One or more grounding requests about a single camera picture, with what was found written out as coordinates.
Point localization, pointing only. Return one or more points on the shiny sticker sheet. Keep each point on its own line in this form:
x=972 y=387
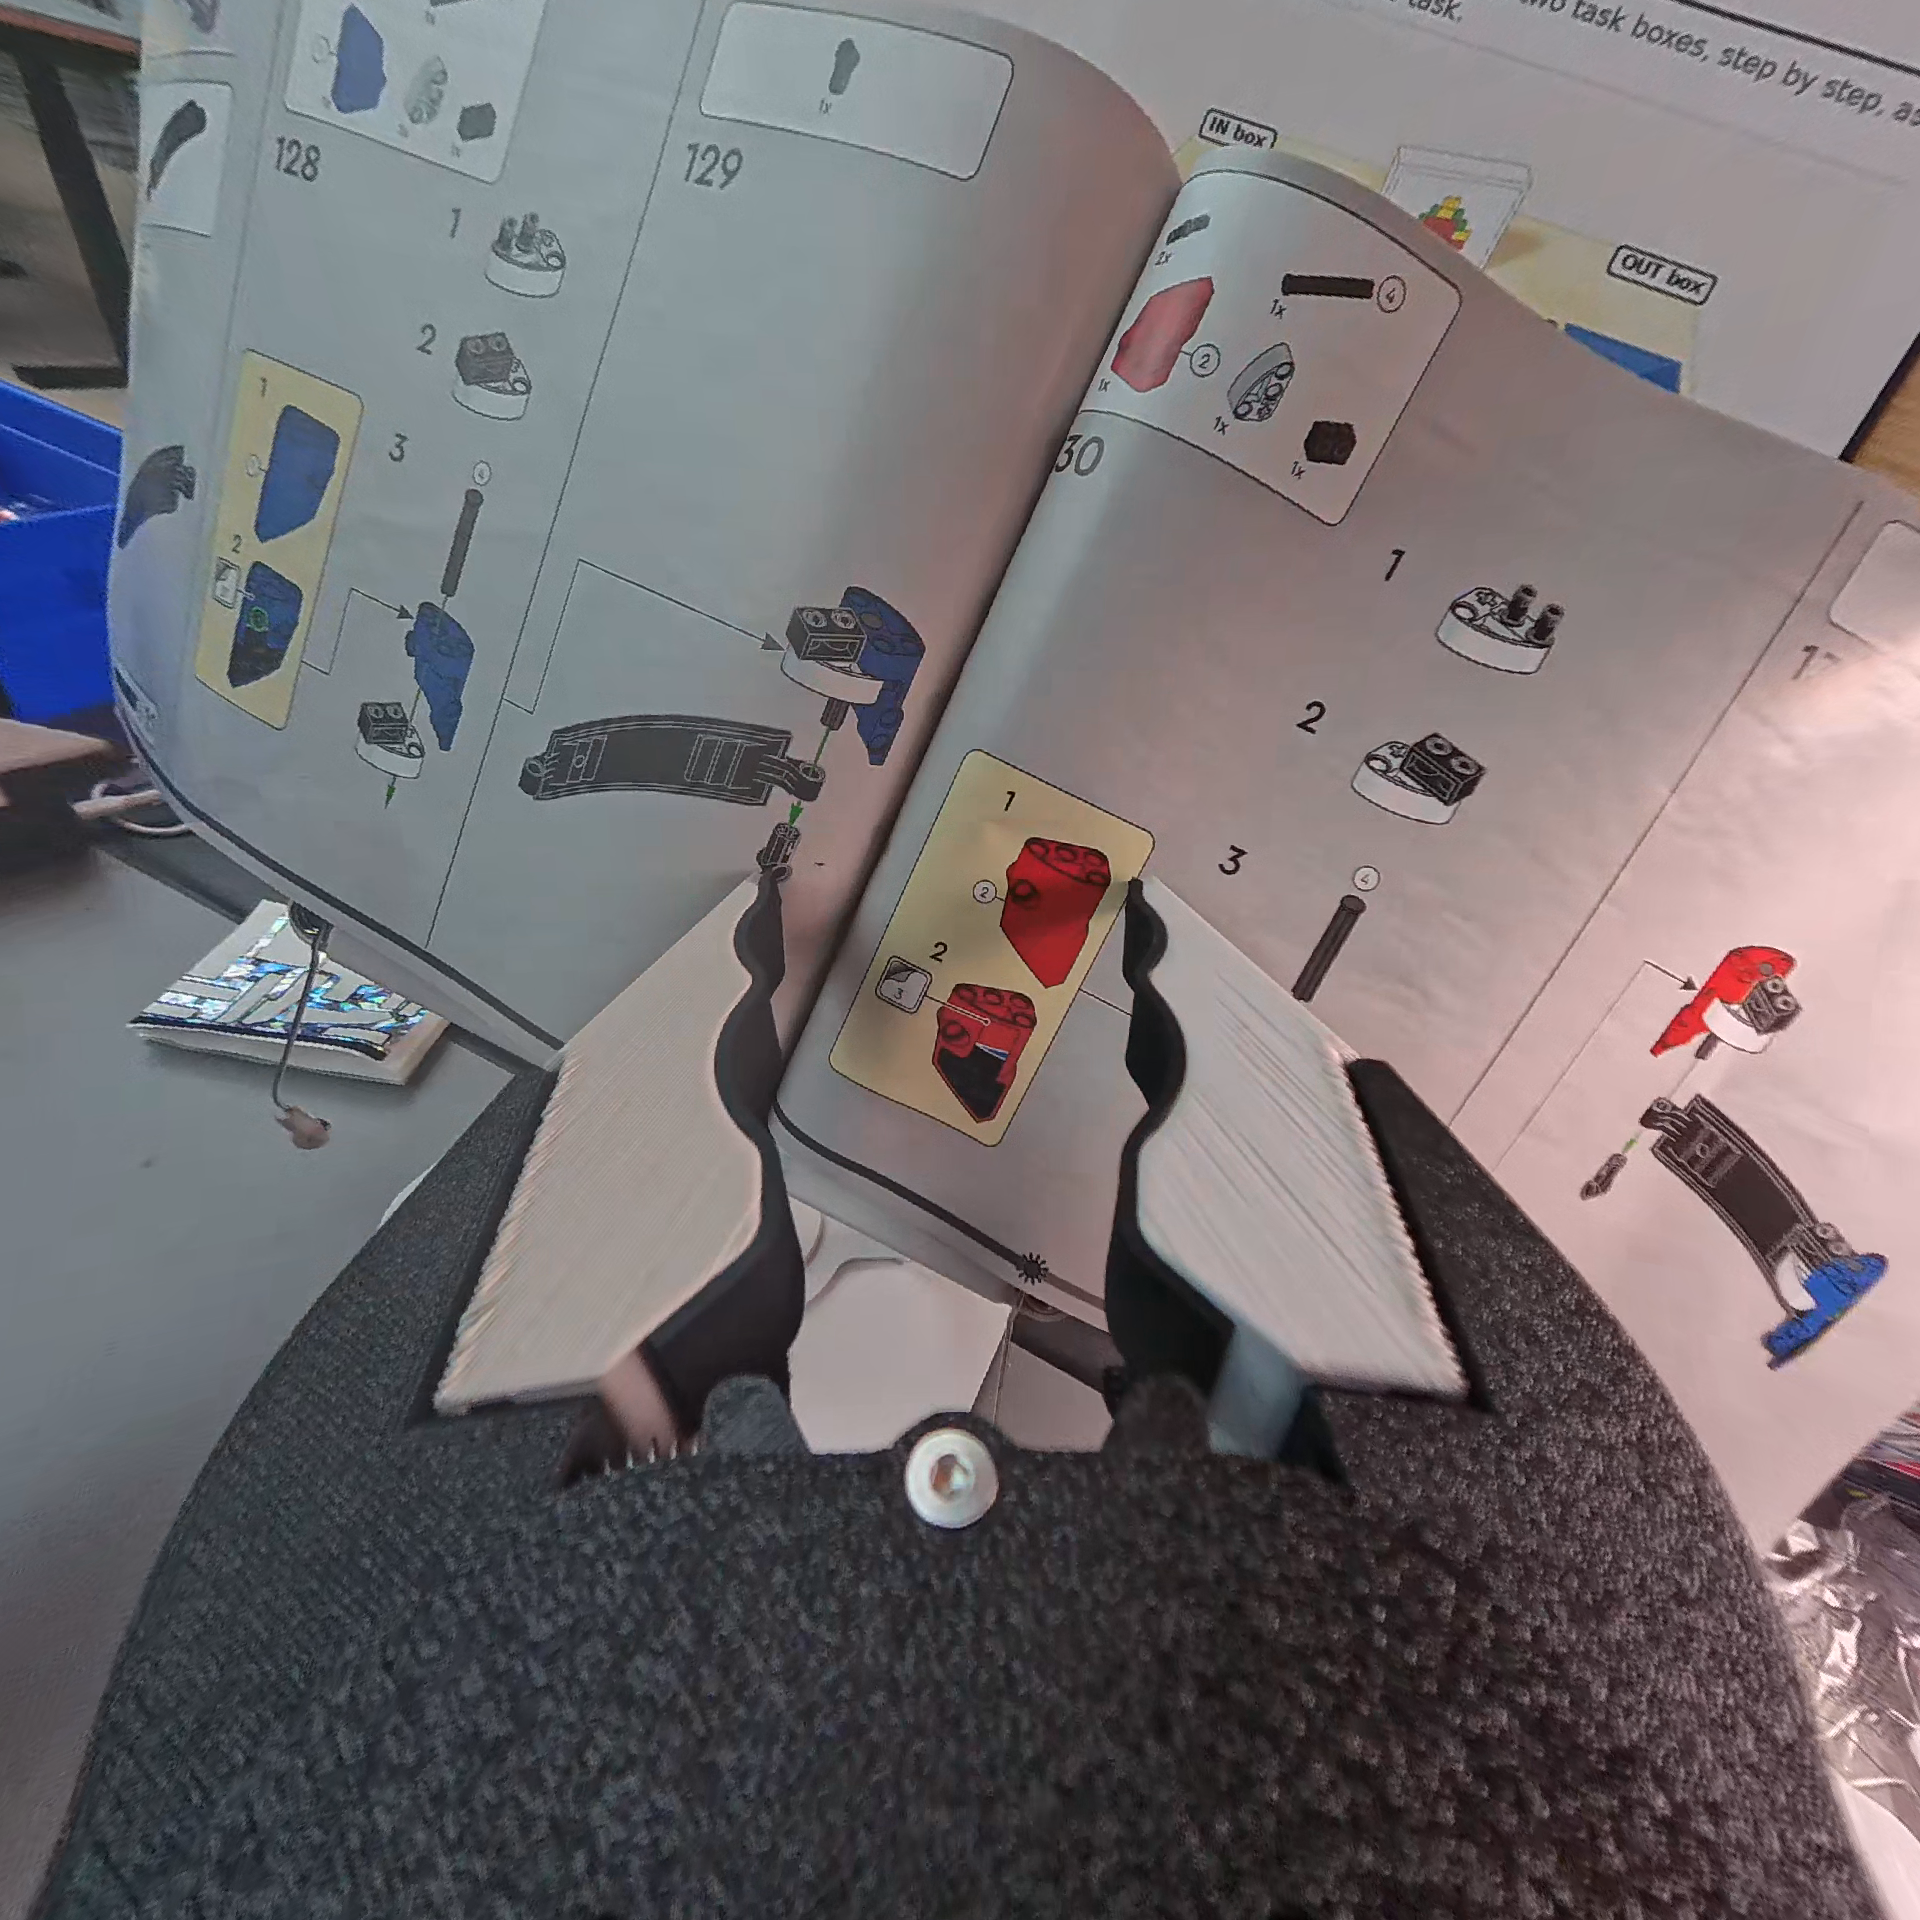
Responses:
x=283 y=1003

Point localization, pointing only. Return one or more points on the clear plastic bag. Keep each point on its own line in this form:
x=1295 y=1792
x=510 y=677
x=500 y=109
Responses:
x=1852 y=1621

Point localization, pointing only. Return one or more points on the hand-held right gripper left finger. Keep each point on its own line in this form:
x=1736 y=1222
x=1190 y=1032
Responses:
x=616 y=1213

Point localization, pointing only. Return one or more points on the blue plastic case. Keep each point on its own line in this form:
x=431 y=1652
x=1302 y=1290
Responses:
x=54 y=556

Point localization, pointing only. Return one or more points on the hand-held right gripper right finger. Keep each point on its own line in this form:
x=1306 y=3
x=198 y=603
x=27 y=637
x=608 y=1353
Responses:
x=1289 y=1213

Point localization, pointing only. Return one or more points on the building instruction booklet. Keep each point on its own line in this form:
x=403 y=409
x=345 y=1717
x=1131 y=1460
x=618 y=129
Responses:
x=675 y=451

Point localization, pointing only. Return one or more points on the printed task sheet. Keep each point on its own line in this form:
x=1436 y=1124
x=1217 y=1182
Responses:
x=1650 y=148

